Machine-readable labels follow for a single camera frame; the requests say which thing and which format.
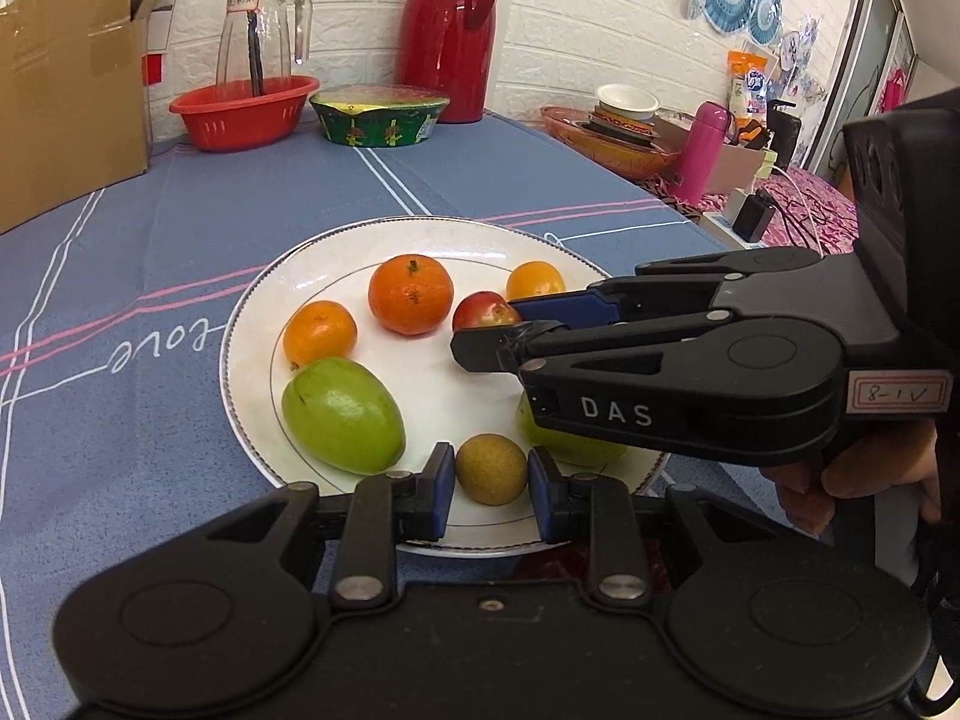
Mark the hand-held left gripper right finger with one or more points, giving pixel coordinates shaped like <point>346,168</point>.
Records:
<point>541,499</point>

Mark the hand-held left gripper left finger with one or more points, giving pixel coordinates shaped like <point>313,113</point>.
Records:
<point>444,495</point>

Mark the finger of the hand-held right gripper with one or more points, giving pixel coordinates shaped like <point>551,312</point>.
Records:
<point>487,349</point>
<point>570,307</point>

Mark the small red apple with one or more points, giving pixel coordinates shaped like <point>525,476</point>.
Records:
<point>480,311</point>

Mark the small orange kumquat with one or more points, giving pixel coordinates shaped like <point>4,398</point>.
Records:
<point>534,279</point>

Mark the brown longan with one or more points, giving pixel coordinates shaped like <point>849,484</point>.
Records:
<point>491,469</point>

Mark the green mango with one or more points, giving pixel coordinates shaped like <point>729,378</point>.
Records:
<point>341,416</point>
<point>570,446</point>

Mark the white plate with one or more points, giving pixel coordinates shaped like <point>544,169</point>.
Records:
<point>450,405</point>

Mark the large mandarin with stem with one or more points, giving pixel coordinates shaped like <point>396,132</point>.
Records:
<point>411,296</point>

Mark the orange mandarin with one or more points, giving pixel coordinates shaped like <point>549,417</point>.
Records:
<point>320,331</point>

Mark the person's right hand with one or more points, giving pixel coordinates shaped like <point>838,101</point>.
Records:
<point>799,495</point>

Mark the white power strip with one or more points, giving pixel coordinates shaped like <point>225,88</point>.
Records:
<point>718,221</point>

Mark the black power adapter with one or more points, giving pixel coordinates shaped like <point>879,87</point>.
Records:
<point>756,217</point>

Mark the pink floral cloth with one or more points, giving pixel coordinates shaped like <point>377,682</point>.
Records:
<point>821,210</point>

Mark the pink water bottle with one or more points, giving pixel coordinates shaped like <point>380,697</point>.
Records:
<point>703,154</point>

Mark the small open cardboard box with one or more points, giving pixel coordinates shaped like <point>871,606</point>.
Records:
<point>742,161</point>

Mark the green foil bowl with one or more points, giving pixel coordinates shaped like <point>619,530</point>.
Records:
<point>379,120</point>

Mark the orange snack bag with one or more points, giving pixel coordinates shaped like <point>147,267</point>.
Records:
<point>746,86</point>

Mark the red thermos jug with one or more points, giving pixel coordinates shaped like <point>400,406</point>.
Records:
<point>442,30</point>

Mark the blue plaid tablecloth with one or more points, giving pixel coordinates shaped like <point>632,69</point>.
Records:
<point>150,390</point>

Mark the red plastic basket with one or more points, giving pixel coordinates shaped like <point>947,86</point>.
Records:
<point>240,120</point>

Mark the glass pitcher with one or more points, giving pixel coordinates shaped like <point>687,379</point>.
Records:
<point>281,30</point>

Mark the black stirring stick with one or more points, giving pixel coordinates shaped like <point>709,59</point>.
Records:
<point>253,37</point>

